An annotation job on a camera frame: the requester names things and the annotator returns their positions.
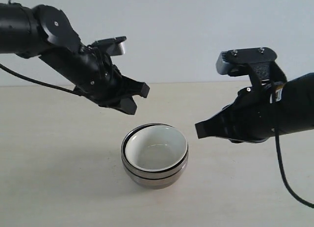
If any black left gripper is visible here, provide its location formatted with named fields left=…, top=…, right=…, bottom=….
left=72, top=46, right=150, bottom=115

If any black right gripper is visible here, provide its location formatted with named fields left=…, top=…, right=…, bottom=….
left=195, top=82, right=282, bottom=143

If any white ceramic bowl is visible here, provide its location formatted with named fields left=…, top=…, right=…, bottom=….
left=124, top=124, right=188, bottom=172

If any smooth steel bowl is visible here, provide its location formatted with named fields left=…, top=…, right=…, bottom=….
left=123, top=163, right=188, bottom=190

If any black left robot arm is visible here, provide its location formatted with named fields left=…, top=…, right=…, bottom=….
left=0, top=3, right=150, bottom=115

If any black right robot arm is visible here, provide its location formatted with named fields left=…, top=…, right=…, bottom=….
left=195, top=73, right=314, bottom=143

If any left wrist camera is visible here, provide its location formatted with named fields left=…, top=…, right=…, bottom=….
left=91, top=36, right=127, bottom=57

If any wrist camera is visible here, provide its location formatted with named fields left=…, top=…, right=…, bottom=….
left=91, top=36, right=127, bottom=57
left=215, top=47, right=288, bottom=92

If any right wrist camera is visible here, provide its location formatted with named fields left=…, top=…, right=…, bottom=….
left=215, top=47, right=288, bottom=92

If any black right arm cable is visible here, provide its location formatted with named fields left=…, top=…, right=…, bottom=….
left=272, top=82, right=314, bottom=209

